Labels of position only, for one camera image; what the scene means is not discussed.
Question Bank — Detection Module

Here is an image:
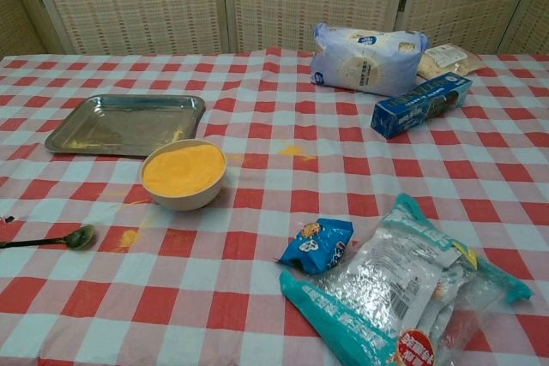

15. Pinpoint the black spoon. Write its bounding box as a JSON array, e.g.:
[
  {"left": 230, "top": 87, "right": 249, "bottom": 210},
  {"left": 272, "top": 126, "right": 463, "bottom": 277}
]
[{"left": 0, "top": 224, "right": 96, "bottom": 251}]

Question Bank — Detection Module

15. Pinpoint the yellow bowl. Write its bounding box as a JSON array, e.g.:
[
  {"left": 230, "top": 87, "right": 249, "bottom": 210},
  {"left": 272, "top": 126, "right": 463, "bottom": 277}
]
[{"left": 139, "top": 139, "right": 227, "bottom": 212}]

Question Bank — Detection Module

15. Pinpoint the rectangular metal tray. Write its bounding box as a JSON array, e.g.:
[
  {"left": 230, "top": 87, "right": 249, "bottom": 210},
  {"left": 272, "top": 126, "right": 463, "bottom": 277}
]
[{"left": 44, "top": 93, "right": 207, "bottom": 158}]

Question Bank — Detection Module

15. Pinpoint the spilled yellow powder pile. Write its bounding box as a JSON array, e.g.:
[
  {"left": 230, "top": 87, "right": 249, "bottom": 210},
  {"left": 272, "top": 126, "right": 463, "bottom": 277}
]
[{"left": 276, "top": 145, "right": 318, "bottom": 160}]

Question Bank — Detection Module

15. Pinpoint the small blue snack packet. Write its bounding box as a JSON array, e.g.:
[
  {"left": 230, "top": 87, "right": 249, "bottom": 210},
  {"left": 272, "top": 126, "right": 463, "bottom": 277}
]
[{"left": 274, "top": 217, "right": 355, "bottom": 275}]

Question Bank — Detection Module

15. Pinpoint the red white checkered tablecloth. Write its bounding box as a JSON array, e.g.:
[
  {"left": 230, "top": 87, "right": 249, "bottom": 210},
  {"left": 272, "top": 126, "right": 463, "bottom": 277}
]
[{"left": 0, "top": 46, "right": 549, "bottom": 366}]

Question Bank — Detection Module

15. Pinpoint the light purple food bag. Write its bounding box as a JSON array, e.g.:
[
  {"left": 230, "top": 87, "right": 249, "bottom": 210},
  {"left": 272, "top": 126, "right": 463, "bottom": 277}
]
[{"left": 309, "top": 21, "right": 430, "bottom": 98}]

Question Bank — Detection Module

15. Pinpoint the blue cling wrap box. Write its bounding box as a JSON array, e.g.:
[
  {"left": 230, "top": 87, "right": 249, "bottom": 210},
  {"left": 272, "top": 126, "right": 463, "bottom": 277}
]
[{"left": 371, "top": 72, "right": 474, "bottom": 141}]

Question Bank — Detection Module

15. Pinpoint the large teal clear snack bag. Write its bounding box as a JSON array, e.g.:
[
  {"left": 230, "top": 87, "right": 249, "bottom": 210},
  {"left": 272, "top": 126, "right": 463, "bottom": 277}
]
[{"left": 279, "top": 192, "right": 535, "bottom": 366}]

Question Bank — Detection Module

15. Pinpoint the clear bag of crackers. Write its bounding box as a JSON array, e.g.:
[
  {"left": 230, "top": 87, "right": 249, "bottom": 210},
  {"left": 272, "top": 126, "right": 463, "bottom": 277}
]
[{"left": 418, "top": 42, "right": 488, "bottom": 81}]

